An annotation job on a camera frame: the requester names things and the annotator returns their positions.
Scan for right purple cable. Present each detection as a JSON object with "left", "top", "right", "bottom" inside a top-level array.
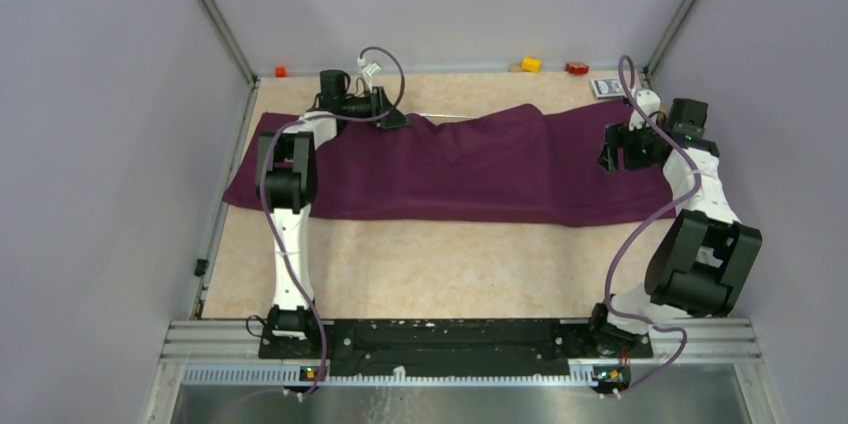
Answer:
[{"left": 601, "top": 53, "right": 704, "bottom": 399}]

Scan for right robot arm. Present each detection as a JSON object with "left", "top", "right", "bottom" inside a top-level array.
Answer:
[{"left": 586, "top": 90, "right": 762, "bottom": 356}]

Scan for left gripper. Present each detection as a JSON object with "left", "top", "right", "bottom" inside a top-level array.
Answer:
[{"left": 340, "top": 86, "right": 411, "bottom": 129}]

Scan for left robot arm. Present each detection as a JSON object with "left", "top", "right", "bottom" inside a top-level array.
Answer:
[{"left": 255, "top": 63, "right": 410, "bottom": 358}]

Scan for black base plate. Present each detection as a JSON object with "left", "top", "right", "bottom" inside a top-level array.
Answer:
[{"left": 258, "top": 318, "right": 653, "bottom": 378}]

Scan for purple cable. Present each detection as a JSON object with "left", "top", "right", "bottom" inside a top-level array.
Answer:
[
  {"left": 601, "top": 53, "right": 704, "bottom": 399},
  {"left": 211, "top": 45, "right": 407, "bottom": 424}
]

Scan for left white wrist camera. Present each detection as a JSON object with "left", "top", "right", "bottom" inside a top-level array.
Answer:
[{"left": 357, "top": 57, "right": 382, "bottom": 81}]

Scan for purple cloth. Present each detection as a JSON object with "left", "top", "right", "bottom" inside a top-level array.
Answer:
[{"left": 222, "top": 102, "right": 677, "bottom": 229}]

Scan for yellow small block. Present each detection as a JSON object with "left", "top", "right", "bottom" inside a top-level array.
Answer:
[{"left": 520, "top": 57, "right": 542, "bottom": 73}]

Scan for blue playing card deck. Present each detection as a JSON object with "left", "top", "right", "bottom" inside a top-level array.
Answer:
[{"left": 590, "top": 78, "right": 626, "bottom": 100}]

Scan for red small block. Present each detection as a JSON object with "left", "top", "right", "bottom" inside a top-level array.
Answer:
[{"left": 564, "top": 61, "right": 590, "bottom": 75}]

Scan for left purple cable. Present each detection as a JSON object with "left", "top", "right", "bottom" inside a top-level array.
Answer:
[{"left": 211, "top": 45, "right": 407, "bottom": 424}]

